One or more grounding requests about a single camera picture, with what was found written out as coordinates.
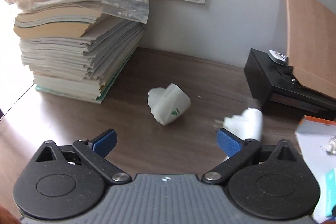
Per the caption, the white plug-in diffuser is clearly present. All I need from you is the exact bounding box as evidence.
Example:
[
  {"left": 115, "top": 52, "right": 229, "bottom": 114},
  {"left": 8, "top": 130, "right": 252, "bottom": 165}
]
[
  {"left": 147, "top": 83, "right": 191, "bottom": 126},
  {"left": 214, "top": 98, "right": 263, "bottom": 141}
]

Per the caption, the clear glass bottle white cap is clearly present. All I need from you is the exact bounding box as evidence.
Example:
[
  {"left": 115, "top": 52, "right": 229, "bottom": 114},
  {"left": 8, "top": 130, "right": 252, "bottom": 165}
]
[{"left": 325, "top": 136, "right": 336, "bottom": 155}]

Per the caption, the teal adhesive bandage box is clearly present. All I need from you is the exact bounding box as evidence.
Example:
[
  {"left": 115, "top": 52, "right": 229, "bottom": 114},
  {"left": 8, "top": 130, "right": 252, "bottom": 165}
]
[{"left": 325, "top": 168, "right": 336, "bottom": 217}]

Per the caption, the black monitor riser stand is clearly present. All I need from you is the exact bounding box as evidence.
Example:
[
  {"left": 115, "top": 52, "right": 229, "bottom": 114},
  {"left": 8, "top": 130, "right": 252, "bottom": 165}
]
[{"left": 244, "top": 49, "right": 335, "bottom": 120}]

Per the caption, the orange white cardboard box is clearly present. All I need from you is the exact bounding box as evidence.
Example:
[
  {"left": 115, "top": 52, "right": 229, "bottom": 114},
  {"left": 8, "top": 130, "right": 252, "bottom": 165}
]
[{"left": 295, "top": 116, "right": 335, "bottom": 223}]

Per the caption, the stack of books and papers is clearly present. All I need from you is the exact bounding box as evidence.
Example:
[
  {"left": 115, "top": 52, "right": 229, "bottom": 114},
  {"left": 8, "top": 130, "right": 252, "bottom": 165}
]
[{"left": 5, "top": 0, "right": 145, "bottom": 104}]

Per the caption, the wooden book stand board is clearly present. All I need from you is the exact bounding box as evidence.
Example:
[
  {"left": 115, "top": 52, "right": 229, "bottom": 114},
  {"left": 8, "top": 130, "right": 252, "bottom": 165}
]
[{"left": 286, "top": 0, "right": 335, "bottom": 98}]

